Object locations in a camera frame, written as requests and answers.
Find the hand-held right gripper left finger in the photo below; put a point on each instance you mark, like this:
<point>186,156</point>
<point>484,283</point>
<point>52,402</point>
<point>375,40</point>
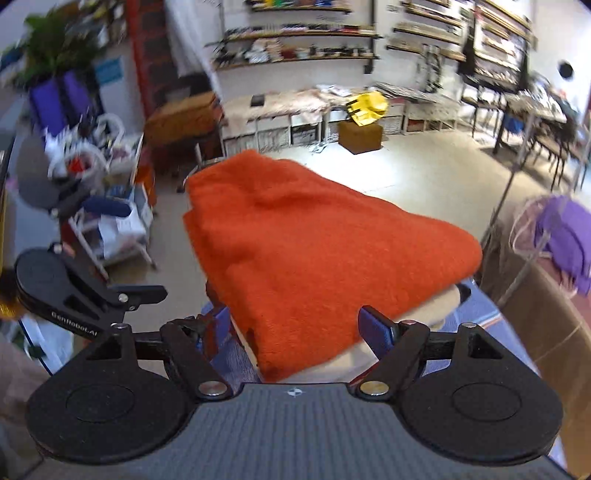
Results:
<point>216,330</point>

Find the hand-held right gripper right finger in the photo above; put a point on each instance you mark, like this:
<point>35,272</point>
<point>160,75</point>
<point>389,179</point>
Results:
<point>376,330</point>

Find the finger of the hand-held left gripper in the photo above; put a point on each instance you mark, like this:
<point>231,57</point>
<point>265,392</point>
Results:
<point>134,295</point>

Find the orange knit sweater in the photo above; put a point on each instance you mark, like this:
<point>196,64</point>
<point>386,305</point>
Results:
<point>323,249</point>

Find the blue plaid bedsheet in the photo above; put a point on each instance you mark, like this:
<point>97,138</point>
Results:
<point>466,318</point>

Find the round grey disc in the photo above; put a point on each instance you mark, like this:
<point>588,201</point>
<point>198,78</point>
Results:
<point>37,175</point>

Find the brown bed with mauve sheet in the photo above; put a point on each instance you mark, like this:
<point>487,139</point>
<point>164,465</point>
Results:
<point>549,350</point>

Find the purple plant pot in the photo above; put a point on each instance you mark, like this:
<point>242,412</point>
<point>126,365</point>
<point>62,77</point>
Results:
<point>64,99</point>

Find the brown ottoman box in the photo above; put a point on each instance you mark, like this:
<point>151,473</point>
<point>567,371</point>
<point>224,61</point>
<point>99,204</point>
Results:
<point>360,137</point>

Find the purple cloth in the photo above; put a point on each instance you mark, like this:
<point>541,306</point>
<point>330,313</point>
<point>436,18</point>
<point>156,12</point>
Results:
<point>565,240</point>

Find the yellow object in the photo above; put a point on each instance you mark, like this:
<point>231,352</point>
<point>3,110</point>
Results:
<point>367,108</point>

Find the white cubby bench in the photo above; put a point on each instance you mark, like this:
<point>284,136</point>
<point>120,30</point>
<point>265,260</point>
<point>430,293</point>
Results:
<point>295,115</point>

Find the tall potted plant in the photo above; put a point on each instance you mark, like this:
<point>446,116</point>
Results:
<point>57,46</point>

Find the red brick pillar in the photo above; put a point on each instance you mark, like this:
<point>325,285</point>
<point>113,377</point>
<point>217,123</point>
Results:
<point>150,50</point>

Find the dark work table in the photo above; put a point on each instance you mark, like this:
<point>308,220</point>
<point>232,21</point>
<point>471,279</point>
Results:
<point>540,120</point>

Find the wooden wall shelves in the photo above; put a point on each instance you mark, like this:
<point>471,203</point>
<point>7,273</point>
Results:
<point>300,41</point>

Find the wall rack of small goods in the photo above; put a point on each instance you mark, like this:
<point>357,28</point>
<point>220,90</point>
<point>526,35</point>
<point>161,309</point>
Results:
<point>489,41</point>

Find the black octagon wall decoration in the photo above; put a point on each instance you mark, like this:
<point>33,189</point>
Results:
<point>565,70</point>

